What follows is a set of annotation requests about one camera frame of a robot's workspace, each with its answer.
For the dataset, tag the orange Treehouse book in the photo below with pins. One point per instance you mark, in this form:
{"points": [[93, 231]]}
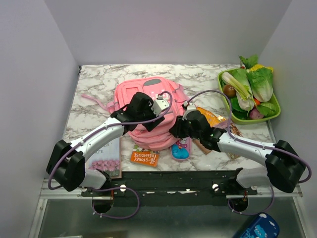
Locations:
{"points": [[144, 156]]}

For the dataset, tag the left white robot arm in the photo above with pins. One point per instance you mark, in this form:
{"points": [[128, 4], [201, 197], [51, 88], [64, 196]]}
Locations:
{"points": [[67, 164]]}

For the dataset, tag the brown round fruit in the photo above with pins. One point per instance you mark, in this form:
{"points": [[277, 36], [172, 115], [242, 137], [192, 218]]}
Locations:
{"points": [[229, 91]]}

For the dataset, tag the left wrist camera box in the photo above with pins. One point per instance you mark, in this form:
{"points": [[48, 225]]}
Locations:
{"points": [[160, 104]]}

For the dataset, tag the Designer Fate flower book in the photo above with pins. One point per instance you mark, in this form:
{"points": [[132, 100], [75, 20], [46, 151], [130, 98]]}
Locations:
{"points": [[107, 159]]}

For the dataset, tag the black mounting rail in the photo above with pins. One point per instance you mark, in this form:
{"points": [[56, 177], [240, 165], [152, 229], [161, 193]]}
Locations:
{"points": [[179, 188]]}

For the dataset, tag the orange card packet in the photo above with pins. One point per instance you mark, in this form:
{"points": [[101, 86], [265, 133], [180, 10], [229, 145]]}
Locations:
{"points": [[211, 118]]}

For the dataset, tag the green vegetable tray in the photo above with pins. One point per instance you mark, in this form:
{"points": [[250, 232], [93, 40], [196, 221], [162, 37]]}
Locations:
{"points": [[271, 110]]}

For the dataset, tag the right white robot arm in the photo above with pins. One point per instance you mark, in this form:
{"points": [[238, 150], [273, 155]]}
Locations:
{"points": [[280, 164]]}

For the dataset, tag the brown illustrated notebook packet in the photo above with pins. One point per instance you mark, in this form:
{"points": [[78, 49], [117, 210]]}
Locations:
{"points": [[234, 130]]}

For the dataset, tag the purple pink radish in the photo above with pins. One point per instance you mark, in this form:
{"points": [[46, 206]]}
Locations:
{"points": [[255, 114]]}

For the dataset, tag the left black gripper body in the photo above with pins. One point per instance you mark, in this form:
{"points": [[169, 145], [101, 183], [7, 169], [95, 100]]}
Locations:
{"points": [[148, 115]]}

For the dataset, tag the pink student backpack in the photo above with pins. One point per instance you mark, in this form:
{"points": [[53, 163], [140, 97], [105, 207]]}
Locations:
{"points": [[159, 138]]}

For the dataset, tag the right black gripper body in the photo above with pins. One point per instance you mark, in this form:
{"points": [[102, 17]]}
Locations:
{"points": [[183, 130]]}

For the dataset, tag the pink cat pencil case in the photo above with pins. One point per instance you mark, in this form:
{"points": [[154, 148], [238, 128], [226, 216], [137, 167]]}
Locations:
{"points": [[181, 149]]}

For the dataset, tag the blue dinosaur pencil case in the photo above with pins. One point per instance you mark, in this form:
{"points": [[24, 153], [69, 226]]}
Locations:
{"points": [[261, 225]]}

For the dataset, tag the brown leather wallet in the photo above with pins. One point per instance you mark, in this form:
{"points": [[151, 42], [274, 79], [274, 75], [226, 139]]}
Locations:
{"points": [[201, 147]]}

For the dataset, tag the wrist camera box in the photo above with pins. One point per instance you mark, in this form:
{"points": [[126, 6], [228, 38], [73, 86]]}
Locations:
{"points": [[188, 107], [160, 104]]}

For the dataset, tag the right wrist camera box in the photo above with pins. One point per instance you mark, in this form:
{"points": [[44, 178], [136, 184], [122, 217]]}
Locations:
{"points": [[188, 107]]}

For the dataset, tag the green lettuce head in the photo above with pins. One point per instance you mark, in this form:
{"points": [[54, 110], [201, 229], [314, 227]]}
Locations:
{"points": [[261, 82]]}

